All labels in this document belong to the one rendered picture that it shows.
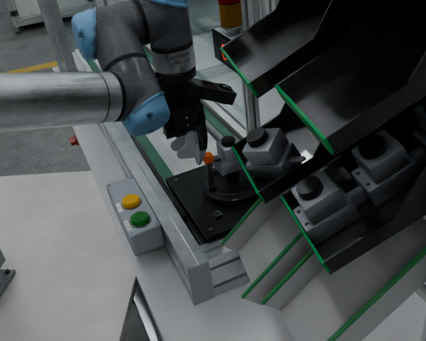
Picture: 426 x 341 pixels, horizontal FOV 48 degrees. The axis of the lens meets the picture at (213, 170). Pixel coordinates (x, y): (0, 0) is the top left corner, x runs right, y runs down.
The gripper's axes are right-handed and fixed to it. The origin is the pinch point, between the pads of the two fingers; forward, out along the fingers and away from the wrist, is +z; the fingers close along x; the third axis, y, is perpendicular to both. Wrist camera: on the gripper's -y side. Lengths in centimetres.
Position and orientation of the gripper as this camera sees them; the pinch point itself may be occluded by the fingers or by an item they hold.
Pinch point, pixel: (201, 157)
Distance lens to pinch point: 98.8
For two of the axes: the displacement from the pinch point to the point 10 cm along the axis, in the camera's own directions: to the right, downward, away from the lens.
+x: 4.0, 4.8, -7.8
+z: 1.2, 8.2, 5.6
